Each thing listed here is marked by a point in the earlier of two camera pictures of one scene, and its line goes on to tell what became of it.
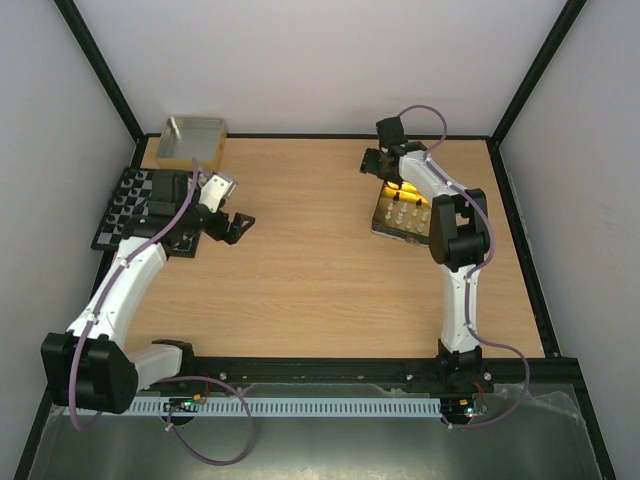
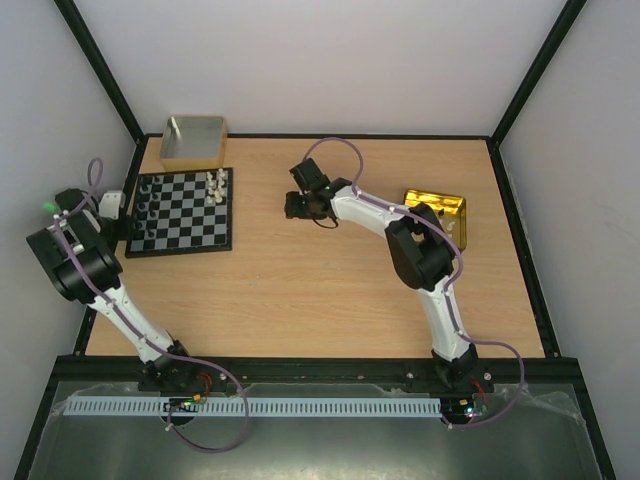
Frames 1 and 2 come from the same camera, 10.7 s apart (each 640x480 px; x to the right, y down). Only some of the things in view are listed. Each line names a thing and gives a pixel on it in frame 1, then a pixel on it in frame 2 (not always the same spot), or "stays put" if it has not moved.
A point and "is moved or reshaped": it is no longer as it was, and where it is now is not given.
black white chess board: [129, 200] is moved or reshaped
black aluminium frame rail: [540, 370] stays put
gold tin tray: [403, 214] is moved or reshaped
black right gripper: [376, 162] -> [295, 205]
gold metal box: [184, 138] stays put
